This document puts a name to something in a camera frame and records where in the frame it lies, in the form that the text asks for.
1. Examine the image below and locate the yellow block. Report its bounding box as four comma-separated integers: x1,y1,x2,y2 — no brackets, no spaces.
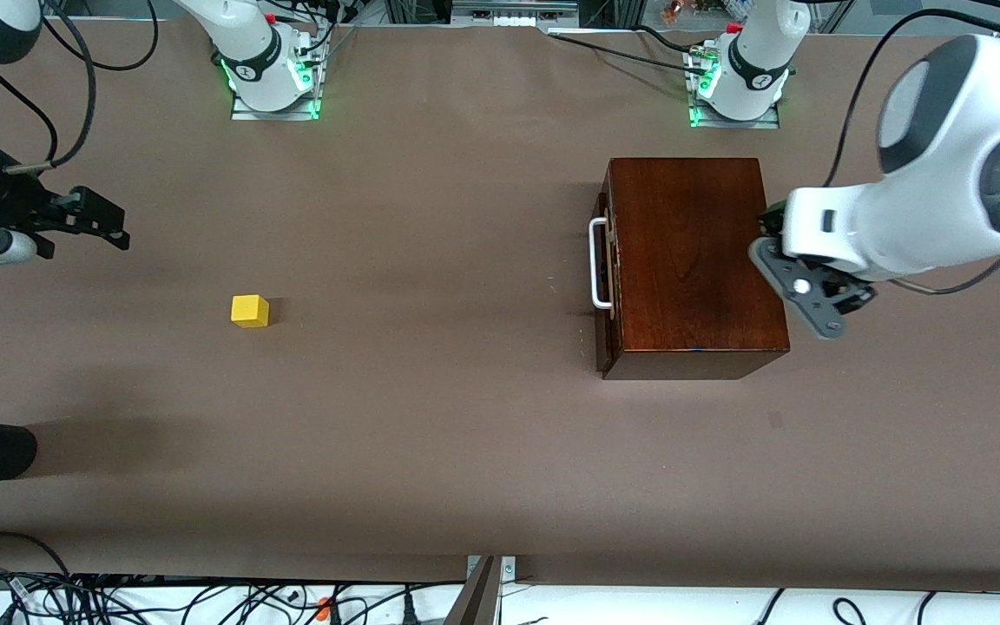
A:
230,294,271,329

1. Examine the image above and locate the wooden drawer with white handle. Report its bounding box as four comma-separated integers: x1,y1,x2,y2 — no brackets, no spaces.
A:
589,193,622,372

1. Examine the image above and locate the dark brown wooden cabinet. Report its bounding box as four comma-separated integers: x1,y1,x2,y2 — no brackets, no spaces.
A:
600,157,791,381

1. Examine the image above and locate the brown table cover mat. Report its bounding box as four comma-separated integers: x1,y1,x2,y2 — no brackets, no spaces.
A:
0,19,1000,584

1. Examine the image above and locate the grey power strip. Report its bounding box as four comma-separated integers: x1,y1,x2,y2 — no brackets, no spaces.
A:
451,0,580,29

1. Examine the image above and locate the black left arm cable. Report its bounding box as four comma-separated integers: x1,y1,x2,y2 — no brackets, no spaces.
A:
821,7,1000,298

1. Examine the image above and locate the black looped cable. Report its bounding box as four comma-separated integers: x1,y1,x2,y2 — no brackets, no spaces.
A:
40,0,161,73

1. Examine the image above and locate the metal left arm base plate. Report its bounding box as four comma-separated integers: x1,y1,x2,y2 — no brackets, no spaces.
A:
685,52,781,130

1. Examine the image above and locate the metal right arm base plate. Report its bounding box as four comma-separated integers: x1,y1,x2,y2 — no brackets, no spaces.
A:
231,82,321,121

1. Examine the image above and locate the aluminium post with bracket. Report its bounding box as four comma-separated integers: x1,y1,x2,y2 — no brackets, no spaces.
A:
446,556,518,625

